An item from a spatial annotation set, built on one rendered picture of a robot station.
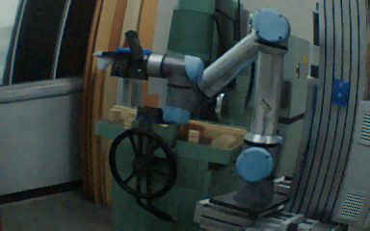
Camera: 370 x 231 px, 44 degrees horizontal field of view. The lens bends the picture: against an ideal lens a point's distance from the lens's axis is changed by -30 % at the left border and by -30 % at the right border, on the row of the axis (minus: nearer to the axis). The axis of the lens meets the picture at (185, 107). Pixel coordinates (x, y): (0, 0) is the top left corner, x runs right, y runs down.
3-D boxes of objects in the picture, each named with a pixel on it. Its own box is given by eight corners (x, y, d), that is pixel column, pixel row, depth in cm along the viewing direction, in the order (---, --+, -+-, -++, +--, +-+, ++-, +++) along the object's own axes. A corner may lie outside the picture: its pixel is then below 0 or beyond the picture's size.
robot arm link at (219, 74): (277, 7, 185) (174, 89, 200) (274, 4, 175) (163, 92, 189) (299, 32, 184) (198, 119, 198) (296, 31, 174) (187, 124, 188)
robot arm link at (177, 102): (196, 121, 187) (200, 84, 186) (184, 126, 176) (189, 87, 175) (170, 116, 189) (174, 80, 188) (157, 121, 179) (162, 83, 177)
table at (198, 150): (84, 136, 245) (85, 122, 244) (114, 129, 273) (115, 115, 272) (221, 169, 223) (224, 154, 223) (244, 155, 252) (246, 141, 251)
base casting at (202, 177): (111, 167, 252) (111, 147, 251) (163, 150, 305) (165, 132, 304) (208, 192, 236) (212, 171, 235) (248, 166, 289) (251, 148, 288)
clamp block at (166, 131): (128, 141, 236) (130, 119, 235) (143, 138, 249) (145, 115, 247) (164, 150, 231) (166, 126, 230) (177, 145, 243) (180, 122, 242)
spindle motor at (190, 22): (158, 56, 247) (170, -9, 243) (175, 55, 263) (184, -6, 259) (199, 62, 241) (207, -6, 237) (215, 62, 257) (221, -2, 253)
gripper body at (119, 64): (107, 75, 181) (143, 80, 178) (113, 48, 181) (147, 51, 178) (116, 77, 189) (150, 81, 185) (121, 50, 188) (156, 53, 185)
